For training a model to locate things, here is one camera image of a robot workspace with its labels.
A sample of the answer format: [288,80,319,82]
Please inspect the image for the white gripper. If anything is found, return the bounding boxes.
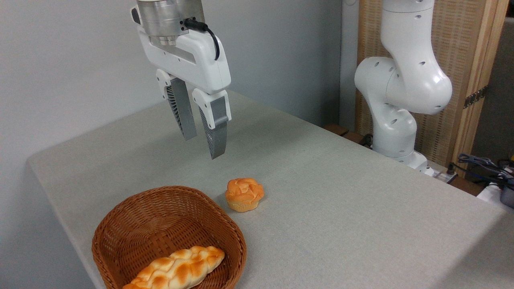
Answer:
[130,5,232,160]

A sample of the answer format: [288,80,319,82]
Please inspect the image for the long braided bread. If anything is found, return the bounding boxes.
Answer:
[122,246,225,289]

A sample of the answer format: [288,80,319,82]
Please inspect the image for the round bread bun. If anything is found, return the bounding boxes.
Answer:
[225,178,265,213]

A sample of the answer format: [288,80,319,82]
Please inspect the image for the brown wicker basket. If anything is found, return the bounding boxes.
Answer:
[92,185,247,289]

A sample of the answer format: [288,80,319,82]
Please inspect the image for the metal screen hinge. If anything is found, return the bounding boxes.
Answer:
[463,85,489,109]

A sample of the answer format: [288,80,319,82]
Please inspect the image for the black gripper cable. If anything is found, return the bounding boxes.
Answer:
[184,18,221,61]

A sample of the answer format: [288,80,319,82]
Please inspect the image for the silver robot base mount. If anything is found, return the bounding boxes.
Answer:
[425,160,459,184]

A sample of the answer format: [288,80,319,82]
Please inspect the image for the black cables and clamp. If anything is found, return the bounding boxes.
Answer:
[457,153,514,190]

